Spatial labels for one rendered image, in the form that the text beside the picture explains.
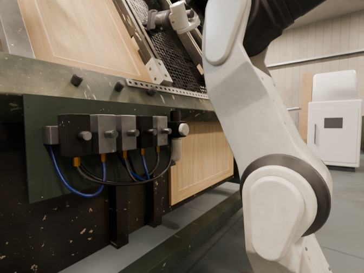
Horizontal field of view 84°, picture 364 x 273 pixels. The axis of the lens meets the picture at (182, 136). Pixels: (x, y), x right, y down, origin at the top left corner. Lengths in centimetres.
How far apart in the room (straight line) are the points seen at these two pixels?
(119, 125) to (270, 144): 35
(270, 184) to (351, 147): 349
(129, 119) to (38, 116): 20
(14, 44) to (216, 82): 49
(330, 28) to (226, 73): 841
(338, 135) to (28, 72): 370
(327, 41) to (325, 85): 476
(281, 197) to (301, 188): 3
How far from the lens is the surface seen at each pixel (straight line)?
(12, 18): 74
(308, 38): 875
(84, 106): 59
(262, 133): 40
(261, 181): 36
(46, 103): 55
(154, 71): 91
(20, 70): 59
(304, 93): 800
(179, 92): 92
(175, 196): 128
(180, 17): 104
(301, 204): 36
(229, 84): 40
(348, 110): 381
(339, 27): 876
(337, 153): 382
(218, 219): 133
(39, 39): 75
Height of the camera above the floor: 74
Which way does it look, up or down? 4 degrees down
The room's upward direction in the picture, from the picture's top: 1 degrees counter-clockwise
